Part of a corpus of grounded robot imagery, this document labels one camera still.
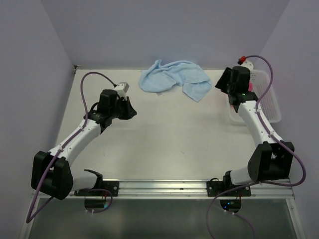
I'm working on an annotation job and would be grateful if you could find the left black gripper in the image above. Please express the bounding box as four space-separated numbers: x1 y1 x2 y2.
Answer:
110 96 137 120

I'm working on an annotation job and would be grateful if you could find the red towel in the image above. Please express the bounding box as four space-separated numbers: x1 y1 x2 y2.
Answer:
248 82 253 92

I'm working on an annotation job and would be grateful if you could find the light blue towel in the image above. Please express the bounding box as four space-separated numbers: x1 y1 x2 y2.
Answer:
139 59 212 102

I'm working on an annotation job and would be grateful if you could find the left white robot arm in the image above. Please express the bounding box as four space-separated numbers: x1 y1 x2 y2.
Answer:
31 83 137 200

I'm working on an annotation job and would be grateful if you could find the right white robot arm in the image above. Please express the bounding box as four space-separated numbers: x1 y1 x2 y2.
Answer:
216 66 295 196

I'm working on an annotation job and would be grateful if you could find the white plastic basket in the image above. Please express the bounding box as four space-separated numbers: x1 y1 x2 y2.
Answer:
226 70 282 125

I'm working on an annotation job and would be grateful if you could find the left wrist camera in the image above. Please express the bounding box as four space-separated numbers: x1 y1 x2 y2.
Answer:
114 82 130 98

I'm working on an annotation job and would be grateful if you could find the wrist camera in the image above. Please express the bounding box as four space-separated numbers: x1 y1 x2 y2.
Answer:
237 56 254 70
114 82 130 98

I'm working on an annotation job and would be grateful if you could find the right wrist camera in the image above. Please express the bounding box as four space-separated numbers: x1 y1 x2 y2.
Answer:
237 56 254 70

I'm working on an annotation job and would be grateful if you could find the aluminium mounting rail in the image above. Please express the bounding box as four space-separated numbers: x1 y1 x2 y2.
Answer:
33 178 295 200

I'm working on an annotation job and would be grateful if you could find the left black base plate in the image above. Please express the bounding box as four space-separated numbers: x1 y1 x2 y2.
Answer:
74 180 120 197

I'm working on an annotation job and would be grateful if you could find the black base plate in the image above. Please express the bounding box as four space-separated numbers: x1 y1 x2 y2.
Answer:
74 180 120 197
206 180 252 197

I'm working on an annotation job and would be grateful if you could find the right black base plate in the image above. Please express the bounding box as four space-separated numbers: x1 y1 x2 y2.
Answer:
206 180 252 197

